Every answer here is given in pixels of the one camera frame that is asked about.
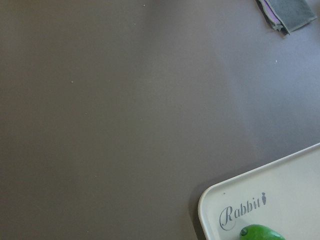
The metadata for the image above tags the green lime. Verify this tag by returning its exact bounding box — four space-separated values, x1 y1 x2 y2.
239 224 285 240

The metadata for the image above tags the cream rabbit tray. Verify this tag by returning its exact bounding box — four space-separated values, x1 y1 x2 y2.
198 144 320 240

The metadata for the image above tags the pink folded cloth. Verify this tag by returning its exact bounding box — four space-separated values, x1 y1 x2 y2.
257 0 282 28

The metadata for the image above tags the grey folded cloth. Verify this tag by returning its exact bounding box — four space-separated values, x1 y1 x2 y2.
256 0 317 35

